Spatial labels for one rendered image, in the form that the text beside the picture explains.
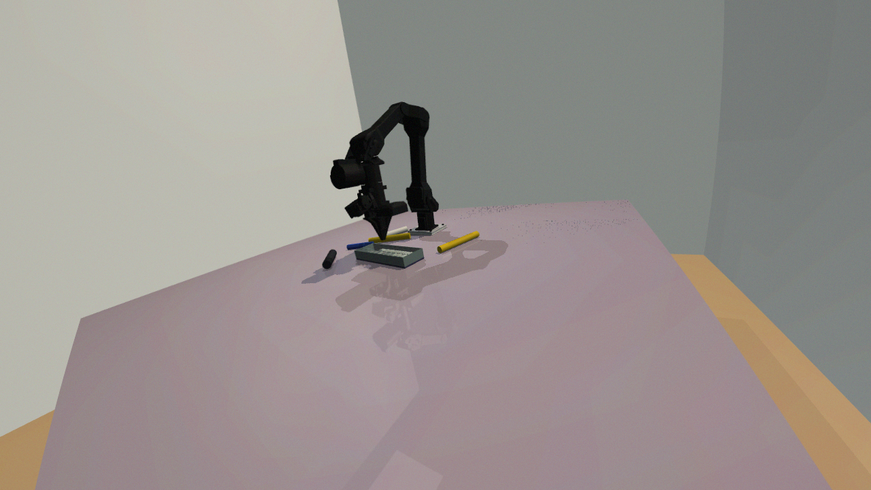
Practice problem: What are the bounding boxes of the black cylinder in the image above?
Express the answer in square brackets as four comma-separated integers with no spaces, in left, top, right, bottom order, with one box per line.
[322,249,337,269]

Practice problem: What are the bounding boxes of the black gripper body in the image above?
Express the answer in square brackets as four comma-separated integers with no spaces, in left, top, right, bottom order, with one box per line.
[359,182,408,217]

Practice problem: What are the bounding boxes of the yellow cylinder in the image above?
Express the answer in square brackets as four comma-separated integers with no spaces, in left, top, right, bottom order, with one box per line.
[437,231,480,253]
[368,233,411,243]

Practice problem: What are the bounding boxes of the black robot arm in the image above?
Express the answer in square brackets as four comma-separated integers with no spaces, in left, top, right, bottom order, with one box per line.
[330,101,439,231]

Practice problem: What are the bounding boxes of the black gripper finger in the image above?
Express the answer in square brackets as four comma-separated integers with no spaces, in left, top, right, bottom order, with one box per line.
[363,216,380,237]
[372,216,392,240]

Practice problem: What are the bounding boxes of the blue stylus with grey tip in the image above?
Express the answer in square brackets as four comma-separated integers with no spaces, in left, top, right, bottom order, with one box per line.
[347,242,374,250]

